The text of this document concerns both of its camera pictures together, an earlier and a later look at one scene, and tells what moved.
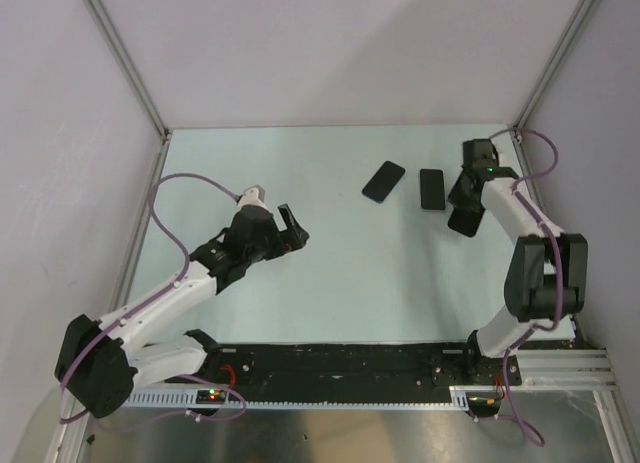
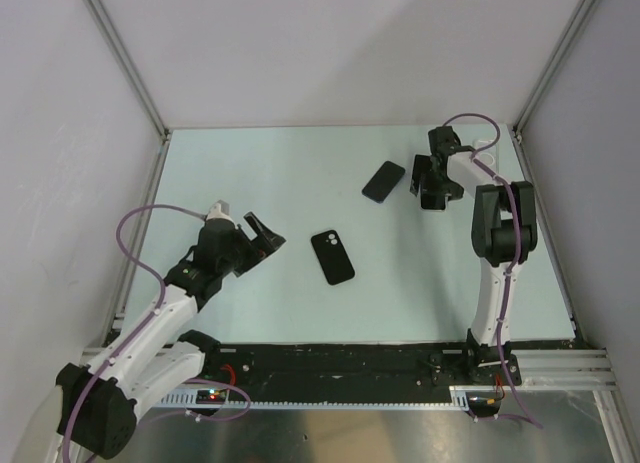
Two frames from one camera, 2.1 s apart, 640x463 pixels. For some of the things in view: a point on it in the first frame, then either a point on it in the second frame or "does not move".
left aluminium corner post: (127, 62) does not move
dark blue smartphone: (383, 181) does not move
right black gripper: (454, 197) to (424, 165)
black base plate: (349, 366) does not move
